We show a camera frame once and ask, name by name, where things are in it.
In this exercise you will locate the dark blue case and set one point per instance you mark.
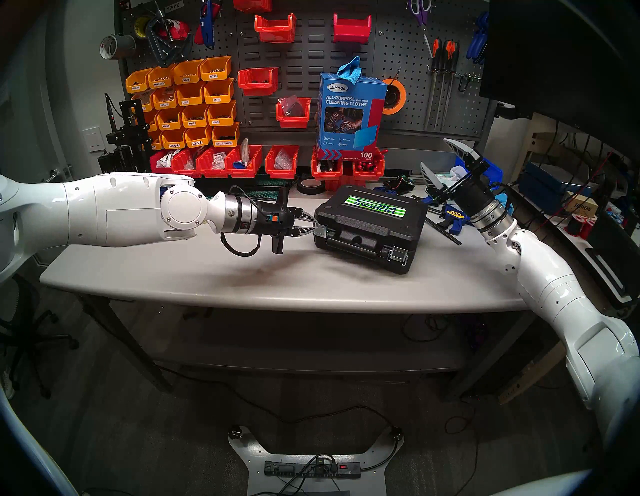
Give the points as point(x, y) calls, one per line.
point(540, 187)

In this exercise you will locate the dark metal workbench frame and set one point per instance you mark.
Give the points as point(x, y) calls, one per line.
point(125, 345)

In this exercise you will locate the white wall switch plate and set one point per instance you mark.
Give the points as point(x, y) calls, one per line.
point(94, 140)

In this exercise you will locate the blue spring clamp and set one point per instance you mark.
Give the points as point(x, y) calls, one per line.
point(480, 40)

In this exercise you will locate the black metal stand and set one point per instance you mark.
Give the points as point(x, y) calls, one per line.
point(131, 135)

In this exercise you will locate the black power strip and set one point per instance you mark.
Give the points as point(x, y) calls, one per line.
point(280, 469)

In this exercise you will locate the black tape roll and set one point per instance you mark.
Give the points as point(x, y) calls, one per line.
point(311, 192)

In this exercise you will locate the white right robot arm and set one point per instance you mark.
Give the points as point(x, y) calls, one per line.
point(560, 290)

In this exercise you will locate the yellow tape roll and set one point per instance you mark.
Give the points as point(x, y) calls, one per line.
point(137, 27)

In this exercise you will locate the orange tape roll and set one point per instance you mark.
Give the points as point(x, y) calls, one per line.
point(401, 97)

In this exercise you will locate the teal cloth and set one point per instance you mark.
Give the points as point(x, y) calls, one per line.
point(507, 204)

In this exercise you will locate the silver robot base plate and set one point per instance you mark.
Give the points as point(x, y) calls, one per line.
point(250, 455)

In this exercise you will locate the black office chair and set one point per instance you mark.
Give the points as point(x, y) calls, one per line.
point(30, 341)

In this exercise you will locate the dark grey triangular frame tool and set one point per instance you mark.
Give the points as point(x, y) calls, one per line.
point(162, 50)

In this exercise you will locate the blue plastic bin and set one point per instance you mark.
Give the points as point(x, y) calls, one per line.
point(495, 170)

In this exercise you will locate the red and black spool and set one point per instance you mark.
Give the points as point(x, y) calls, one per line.
point(586, 227)

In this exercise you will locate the grey duct tape roll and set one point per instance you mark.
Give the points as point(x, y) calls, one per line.
point(125, 46)

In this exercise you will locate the blue cleaning cloths box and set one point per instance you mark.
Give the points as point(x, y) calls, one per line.
point(350, 125)

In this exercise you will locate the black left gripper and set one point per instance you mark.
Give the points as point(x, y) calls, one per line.
point(277, 220)

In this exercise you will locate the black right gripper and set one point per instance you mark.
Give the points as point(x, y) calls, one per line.
point(475, 195)

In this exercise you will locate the orange black screwdriver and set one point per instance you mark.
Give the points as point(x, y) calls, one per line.
point(448, 52)
point(455, 55)
point(436, 52)

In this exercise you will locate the black plastic tool box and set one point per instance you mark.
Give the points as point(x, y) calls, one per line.
point(370, 232)

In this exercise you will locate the red parts bin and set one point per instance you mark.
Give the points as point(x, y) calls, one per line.
point(212, 172)
point(186, 170)
point(293, 121)
point(159, 169)
point(275, 32)
point(352, 32)
point(281, 172)
point(245, 172)
point(369, 174)
point(327, 174)
point(257, 86)
point(252, 5)

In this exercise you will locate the brown cardboard box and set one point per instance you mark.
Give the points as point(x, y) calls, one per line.
point(582, 206)

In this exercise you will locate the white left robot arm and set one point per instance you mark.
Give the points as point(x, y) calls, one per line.
point(100, 210)

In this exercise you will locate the green tissue box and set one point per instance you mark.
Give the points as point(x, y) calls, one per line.
point(447, 176)

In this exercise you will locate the blue microfibre cloth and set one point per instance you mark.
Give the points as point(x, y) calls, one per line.
point(350, 70)

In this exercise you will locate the clear plastic parts bag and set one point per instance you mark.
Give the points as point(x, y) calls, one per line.
point(166, 160)
point(218, 161)
point(244, 150)
point(282, 160)
point(292, 106)

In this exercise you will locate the wooden plank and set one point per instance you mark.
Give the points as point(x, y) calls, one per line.
point(525, 382)

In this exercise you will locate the yellow parts bin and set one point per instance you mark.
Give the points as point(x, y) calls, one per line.
point(216, 70)
point(157, 143)
point(174, 141)
point(226, 137)
point(146, 104)
point(137, 82)
point(218, 93)
point(165, 100)
point(221, 116)
point(190, 96)
point(161, 79)
point(195, 118)
point(198, 139)
point(151, 122)
point(170, 121)
point(187, 74)

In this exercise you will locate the black monitor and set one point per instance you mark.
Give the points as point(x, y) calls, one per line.
point(550, 60)

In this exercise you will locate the green cutting mat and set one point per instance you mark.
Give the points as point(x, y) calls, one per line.
point(265, 190)

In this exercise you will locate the blue bar clamp yellow label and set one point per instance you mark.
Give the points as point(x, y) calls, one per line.
point(457, 222)

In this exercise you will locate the blue plastic clamp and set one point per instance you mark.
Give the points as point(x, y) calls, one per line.
point(384, 190)

